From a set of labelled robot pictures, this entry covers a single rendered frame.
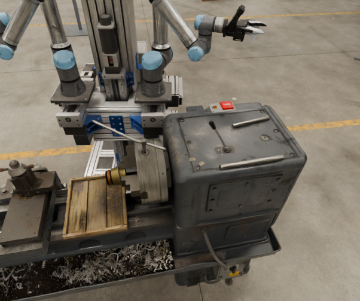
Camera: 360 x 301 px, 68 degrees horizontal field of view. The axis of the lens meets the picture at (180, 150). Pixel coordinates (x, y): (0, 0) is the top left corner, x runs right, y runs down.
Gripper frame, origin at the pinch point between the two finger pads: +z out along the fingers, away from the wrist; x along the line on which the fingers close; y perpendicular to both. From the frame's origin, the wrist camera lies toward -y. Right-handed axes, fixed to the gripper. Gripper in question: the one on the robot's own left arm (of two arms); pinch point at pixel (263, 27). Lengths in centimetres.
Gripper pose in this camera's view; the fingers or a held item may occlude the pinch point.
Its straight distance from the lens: 153.2
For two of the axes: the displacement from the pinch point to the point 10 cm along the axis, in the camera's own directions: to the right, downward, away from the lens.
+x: -3.4, 7.5, -5.7
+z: 9.4, 2.5, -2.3
